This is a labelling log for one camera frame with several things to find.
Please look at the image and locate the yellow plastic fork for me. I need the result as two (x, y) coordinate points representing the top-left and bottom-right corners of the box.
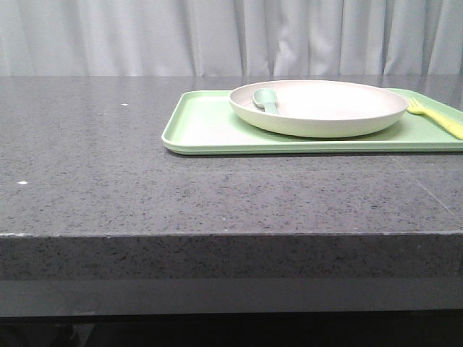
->
(407, 98), (462, 140)

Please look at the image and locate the white round plate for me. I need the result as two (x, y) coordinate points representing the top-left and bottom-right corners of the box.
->
(229, 80), (408, 138)

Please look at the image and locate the grey pleated curtain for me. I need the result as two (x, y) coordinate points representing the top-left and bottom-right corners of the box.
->
(1, 1), (462, 77)

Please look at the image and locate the pale green plastic spoon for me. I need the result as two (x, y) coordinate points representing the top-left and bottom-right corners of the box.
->
(252, 88), (279, 114)

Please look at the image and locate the light green serving tray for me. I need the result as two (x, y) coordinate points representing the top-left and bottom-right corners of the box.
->
(161, 90), (462, 155)

